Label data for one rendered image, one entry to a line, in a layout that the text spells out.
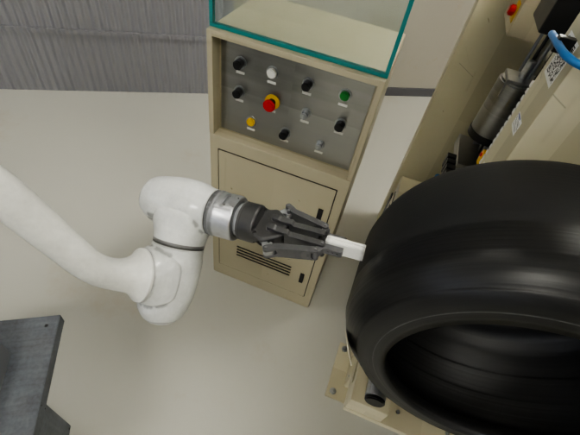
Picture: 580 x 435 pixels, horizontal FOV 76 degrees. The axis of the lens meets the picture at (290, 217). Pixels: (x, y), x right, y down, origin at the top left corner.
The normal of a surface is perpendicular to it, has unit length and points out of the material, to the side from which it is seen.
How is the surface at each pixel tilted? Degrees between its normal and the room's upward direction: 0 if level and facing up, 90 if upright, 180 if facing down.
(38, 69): 90
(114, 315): 0
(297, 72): 90
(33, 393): 0
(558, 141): 90
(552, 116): 90
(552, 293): 46
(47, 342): 0
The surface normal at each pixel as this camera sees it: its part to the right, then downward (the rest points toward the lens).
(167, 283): 0.61, 0.17
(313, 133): -0.35, 0.66
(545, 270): -0.38, -0.11
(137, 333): 0.14, -0.66
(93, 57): 0.19, 0.74
